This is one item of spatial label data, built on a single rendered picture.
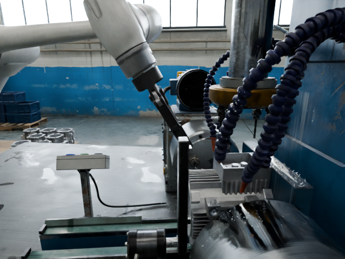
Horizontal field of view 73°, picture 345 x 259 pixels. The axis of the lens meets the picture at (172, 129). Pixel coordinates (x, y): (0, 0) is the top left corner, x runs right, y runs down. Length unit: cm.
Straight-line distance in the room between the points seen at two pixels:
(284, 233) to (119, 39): 48
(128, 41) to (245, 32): 26
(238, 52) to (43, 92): 725
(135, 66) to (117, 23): 10
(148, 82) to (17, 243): 72
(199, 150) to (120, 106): 589
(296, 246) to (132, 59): 47
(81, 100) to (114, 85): 110
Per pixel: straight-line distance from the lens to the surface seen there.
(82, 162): 88
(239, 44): 56
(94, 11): 60
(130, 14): 60
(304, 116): 74
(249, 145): 76
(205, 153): 83
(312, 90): 71
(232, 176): 59
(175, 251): 67
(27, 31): 80
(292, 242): 37
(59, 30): 79
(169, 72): 623
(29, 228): 108
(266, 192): 63
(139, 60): 57
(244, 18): 56
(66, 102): 731
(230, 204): 60
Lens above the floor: 138
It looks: 16 degrees down
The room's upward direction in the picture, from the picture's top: straight up
